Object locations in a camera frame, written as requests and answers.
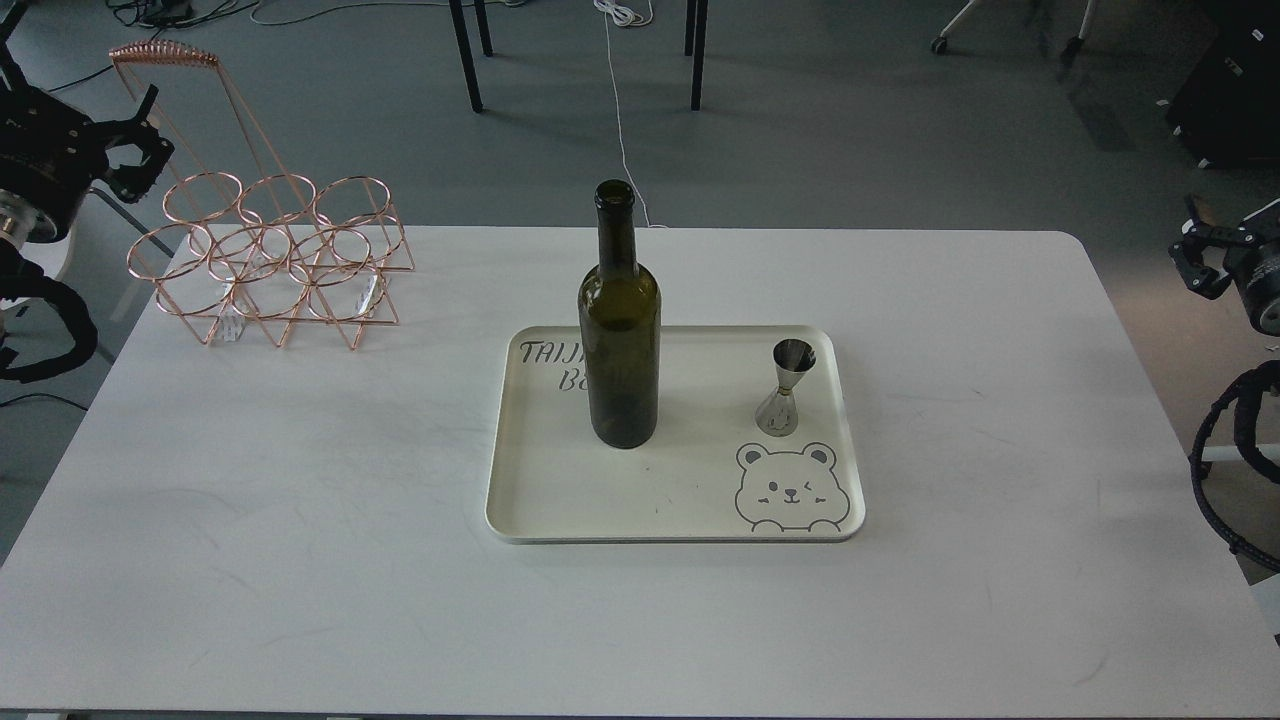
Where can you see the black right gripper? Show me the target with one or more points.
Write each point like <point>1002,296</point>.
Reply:
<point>1254,267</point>

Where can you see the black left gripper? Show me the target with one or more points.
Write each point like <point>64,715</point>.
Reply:
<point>52,152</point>

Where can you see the stainless steel jigger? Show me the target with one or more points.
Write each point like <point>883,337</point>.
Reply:
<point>777,414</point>

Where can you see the dark green wine bottle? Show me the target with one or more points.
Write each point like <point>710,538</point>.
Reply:
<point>619,318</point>

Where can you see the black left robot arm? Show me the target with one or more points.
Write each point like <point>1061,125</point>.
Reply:
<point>21,223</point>

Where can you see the black equipment case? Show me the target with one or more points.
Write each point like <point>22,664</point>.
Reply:
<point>1227,111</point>

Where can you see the white office chair base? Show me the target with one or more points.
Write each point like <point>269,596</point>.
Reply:
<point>1057,28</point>

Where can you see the black table leg left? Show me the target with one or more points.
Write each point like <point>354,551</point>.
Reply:
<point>463,41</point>

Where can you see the black table leg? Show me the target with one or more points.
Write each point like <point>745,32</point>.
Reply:
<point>463,41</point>
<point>695,40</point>

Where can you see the cream bear serving tray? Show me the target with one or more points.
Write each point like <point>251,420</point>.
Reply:
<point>709,473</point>

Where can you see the black table leg right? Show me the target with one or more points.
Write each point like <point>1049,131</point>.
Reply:
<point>695,40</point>

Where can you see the copper wire bottle rack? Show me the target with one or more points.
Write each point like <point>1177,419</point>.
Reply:
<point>274,251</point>

